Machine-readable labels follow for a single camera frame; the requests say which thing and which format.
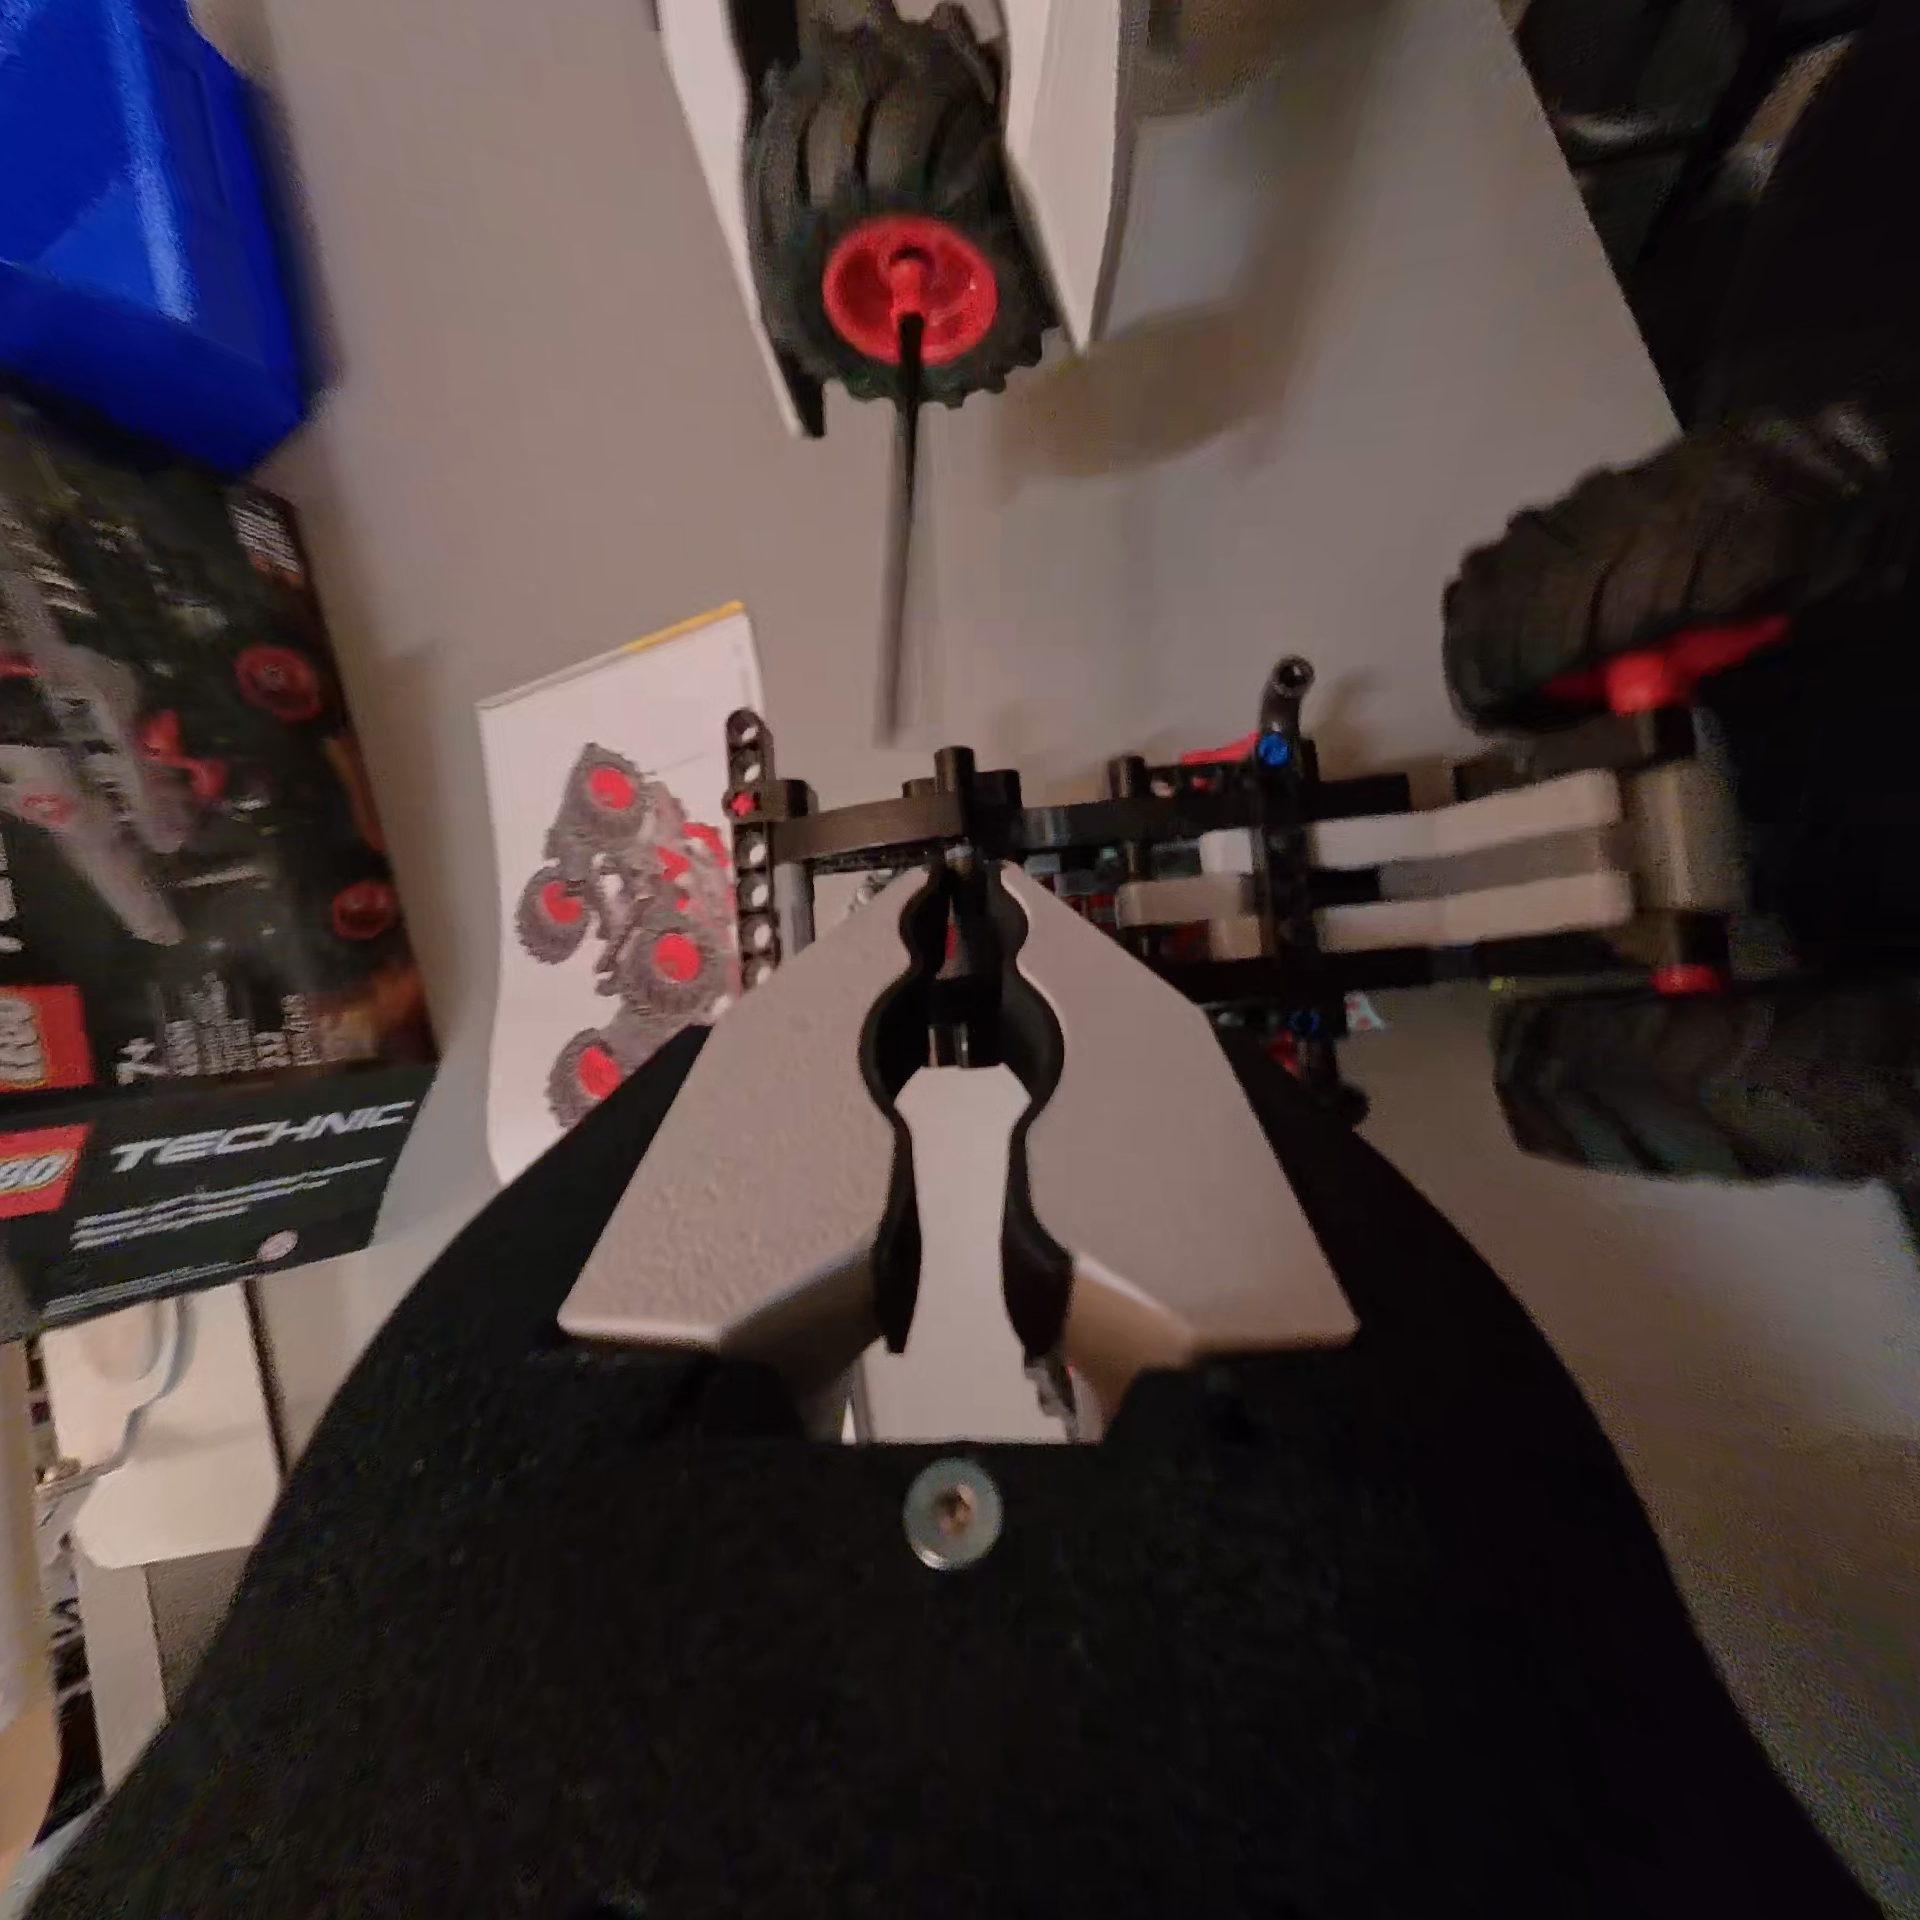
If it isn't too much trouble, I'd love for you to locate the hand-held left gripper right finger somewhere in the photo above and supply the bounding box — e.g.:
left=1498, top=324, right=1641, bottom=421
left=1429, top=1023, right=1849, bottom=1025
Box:
left=994, top=863, right=1362, bottom=1445

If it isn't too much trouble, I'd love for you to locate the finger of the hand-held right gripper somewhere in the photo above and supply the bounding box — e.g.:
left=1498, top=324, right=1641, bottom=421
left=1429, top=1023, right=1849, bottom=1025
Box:
left=1006, top=0, right=1152, bottom=358
left=654, top=0, right=830, bottom=439

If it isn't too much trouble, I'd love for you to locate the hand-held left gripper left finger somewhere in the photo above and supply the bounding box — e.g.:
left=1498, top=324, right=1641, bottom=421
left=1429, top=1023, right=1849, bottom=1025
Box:
left=558, top=867, right=962, bottom=1442

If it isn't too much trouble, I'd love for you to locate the black toy wheel red hub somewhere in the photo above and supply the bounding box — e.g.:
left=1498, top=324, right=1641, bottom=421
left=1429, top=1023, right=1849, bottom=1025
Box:
left=745, top=0, right=1055, bottom=407
left=1440, top=413, right=1883, bottom=740
left=1490, top=981, right=1920, bottom=1190

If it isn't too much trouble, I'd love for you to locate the black toy truck chassis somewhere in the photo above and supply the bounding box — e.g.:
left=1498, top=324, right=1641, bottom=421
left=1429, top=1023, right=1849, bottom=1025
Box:
left=724, top=655, right=1749, bottom=1126

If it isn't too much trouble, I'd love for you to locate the black toy axle rod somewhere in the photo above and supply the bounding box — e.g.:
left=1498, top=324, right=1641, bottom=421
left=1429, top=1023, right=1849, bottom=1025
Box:
left=875, top=293, right=929, bottom=746

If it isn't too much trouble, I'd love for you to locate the white desk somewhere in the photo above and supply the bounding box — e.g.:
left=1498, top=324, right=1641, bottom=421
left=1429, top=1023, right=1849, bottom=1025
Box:
left=195, top=0, right=1920, bottom=1891

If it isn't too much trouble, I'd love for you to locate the white instruction booklet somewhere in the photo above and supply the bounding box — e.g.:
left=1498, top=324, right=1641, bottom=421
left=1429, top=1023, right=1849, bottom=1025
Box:
left=478, top=603, right=769, bottom=1186

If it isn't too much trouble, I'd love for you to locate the blue plastic bin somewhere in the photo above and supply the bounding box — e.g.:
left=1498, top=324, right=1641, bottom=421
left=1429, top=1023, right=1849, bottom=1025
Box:
left=0, top=0, right=330, bottom=476

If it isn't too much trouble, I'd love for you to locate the white bag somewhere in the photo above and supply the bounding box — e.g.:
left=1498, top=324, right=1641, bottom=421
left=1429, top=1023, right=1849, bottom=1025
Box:
left=0, top=1290, right=291, bottom=1803

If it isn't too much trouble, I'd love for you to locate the black toy set box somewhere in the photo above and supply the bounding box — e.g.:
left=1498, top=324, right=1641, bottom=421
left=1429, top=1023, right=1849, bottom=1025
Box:
left=0, top=406, right=441, bottom=1326

